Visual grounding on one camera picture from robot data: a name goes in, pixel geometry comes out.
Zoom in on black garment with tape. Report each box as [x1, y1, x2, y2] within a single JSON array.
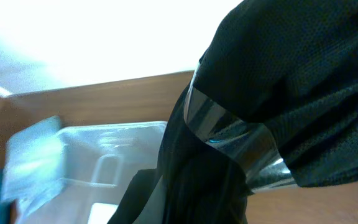
[[109, 0, 358, 223]]

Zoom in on clear plastic storage bin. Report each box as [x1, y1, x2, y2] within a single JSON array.
[[17, 121, 167, 224]]

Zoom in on light blue jeans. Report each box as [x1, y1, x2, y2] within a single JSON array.
[[1, 116, 65, 216]]

